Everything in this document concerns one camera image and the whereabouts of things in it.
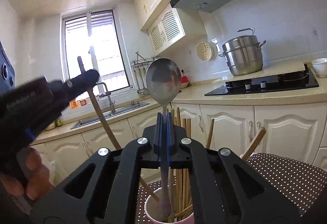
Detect steel kitchen faucet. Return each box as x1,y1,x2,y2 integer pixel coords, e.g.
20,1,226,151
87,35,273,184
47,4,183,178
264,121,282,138
95,82,116,113

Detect kitchen window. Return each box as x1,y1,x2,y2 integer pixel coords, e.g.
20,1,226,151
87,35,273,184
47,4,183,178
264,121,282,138
60,9,134,117

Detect wall utensil rack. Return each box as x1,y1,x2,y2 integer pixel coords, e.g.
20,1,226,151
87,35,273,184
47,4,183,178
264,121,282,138
130,51,160,69

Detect black glass gas stove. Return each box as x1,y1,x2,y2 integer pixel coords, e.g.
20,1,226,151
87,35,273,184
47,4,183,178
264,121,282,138
204,68,320,97

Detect bundle of wooden chopsticks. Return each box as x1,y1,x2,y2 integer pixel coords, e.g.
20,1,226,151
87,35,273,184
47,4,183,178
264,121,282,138
167,108,193,222

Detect long wooden chopstick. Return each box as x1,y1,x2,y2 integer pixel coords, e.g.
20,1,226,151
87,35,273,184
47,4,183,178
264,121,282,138
77,56,160,202

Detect cream perforated colander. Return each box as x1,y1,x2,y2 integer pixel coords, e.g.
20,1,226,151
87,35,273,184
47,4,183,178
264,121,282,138
196,41,218,62

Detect orange jar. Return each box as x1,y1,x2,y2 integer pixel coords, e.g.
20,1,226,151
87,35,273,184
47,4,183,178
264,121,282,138
70,98,86,109

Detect white bowl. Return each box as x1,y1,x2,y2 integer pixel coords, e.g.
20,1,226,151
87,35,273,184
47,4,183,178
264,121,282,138
311,58,327,78

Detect person's left hand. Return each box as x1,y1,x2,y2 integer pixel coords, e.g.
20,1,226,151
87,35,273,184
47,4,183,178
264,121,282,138
0,149,56,201

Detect polka dot cloth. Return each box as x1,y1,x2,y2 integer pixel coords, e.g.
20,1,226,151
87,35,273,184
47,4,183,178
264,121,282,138
135,152,323,224

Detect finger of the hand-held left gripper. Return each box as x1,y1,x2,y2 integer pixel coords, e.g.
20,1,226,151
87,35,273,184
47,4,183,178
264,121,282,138
50,69,101,113

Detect cream lower cabinets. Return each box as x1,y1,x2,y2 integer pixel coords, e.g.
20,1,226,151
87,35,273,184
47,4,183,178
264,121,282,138
31,102,327,190

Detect stainless steel steamer pot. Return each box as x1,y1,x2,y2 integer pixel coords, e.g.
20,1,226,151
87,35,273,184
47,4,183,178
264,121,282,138
218,28,267,77

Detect pale cutting board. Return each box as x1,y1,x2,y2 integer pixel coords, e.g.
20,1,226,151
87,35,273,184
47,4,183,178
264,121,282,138
221,61,310,83

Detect pink cup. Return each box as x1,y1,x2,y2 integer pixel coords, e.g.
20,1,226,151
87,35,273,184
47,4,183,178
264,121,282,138
144,187,195,224

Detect steel spoon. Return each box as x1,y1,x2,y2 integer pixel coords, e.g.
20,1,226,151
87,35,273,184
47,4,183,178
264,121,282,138
146,58,182,223

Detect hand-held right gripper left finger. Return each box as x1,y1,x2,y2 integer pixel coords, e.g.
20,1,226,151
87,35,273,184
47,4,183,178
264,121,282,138
29,113,163,224

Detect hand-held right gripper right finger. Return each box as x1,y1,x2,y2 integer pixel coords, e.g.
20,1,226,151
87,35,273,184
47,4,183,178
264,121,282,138
167,113,301,224

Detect stainless steel sink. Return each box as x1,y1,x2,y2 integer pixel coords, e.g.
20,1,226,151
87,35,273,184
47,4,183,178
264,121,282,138
70,101,150,130

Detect small lattice door cabinet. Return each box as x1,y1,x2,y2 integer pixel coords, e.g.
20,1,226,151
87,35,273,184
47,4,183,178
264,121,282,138
147,8,208,52

